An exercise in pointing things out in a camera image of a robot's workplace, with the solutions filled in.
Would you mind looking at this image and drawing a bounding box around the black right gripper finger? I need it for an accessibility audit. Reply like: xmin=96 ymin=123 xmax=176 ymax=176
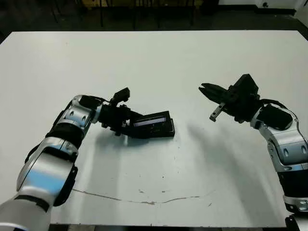
xmin=198 ymin=88 xmax=226 ymax=103
xmin=201 ymin=83 xmax=228 ymax=97

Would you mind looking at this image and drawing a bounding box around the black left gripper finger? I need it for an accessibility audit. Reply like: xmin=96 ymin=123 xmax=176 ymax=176
xmin=120 ymin=125 xmax=138 ymax=138
xmin=128 ymin=109 xmax=140 ymax=121

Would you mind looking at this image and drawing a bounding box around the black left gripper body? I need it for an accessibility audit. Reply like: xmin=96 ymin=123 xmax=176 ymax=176
xmin=100 ymin=103 xmax=132 ymax=137

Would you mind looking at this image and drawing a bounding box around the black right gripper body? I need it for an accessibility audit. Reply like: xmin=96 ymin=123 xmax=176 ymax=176
xmin=209 ymin=85 xmax=262 ymax=121

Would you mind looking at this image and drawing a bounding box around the black printed box lid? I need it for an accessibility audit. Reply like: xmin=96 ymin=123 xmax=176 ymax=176
xmin=125 ymin=110 xmax=173 ymax=140

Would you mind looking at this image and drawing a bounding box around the black box with white insert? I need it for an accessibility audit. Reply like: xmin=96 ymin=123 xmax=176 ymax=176
xmin=154 ymin=117 xmax=177 ymax=141

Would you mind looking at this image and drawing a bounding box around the yellow wooden cabinet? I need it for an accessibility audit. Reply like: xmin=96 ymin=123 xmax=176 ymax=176
xmin=83 ymin=0 xmax=108 ymax=8

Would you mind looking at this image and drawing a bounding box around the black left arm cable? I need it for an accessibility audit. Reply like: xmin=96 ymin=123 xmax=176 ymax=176
xmin=91 ymin=95 xmax=114 ymax=104

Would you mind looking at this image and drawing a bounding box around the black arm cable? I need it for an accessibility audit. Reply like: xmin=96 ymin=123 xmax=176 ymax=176
xmin=258 ymin=98 xmax=289 ymax=110
xmin=91 ymin=95 xmax=114 ymax=104

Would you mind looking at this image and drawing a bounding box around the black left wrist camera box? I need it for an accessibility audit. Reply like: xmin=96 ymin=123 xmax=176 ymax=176
xmin=112 ymin=88 xmax=131 ymax=103

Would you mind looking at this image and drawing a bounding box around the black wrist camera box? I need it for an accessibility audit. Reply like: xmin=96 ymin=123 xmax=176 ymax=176
xmin=230 ymin=74 xmax=260 ymax=98
xmin=112 ymin=88 xmax=131 ymax=103

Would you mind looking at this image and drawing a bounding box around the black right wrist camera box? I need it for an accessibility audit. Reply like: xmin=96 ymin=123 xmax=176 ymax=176
xmin=230 ymin=74 xmax=260 ymax=98

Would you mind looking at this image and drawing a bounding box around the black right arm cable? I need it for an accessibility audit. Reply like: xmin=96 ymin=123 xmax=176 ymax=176
xmin=258 ymin=98 xmax=289 ymax=110

